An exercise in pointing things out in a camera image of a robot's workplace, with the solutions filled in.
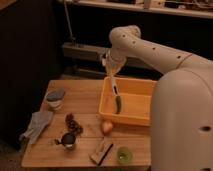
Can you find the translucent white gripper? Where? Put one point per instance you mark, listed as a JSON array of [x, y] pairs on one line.
[[112, 62]]

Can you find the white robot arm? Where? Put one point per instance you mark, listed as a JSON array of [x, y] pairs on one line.
[[181, 110]]

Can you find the wooden block brush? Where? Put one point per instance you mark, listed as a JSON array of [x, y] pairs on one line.
[[101, 151]]

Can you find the grey baseboard heater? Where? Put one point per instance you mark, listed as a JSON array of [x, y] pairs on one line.
[[86, 61]]

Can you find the green cucumber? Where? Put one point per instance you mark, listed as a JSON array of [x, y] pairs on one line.
[[118, 104]]

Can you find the yellow plastic bin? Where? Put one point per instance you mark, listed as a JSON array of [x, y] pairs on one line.
[[135, 97]]

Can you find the blue lidded white bowl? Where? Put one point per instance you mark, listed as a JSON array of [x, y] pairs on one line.
[[54, 98]]

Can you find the grey metal pole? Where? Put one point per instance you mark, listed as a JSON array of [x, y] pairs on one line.
[[72, 38]]

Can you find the dark grape bunch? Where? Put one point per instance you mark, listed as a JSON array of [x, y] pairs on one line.
[[72, 125]]

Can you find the wooden table board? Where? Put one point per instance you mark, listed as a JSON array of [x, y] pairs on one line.
[[82, 100]]

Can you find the small black kettle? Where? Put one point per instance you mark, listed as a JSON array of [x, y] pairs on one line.
[[67, 140]]

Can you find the cluttered wooden shelf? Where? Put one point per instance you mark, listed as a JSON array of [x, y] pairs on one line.
[[150, 6]]

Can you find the grey cloth glove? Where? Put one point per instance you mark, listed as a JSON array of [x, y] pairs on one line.
[[38, 122]]

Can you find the green plastic cup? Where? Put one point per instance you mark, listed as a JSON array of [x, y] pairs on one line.
[[124, 155]]

